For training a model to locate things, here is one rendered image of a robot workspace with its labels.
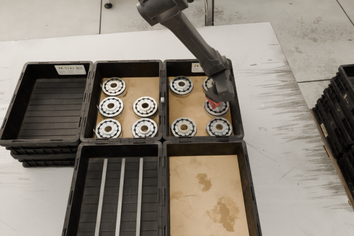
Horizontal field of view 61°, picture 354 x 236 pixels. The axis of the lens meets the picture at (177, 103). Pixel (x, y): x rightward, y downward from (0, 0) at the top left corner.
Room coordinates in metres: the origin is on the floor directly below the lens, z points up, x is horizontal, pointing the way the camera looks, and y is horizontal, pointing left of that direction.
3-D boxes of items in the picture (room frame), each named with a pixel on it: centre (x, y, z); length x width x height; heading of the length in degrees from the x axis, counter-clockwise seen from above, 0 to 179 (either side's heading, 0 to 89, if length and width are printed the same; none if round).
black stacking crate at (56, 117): (0.70, 0.51, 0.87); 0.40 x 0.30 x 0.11; 1
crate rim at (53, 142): (0.70, 0.51, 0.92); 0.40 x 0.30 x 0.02; 1
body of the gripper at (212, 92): (0.72, -0.17, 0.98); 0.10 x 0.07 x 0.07; 137
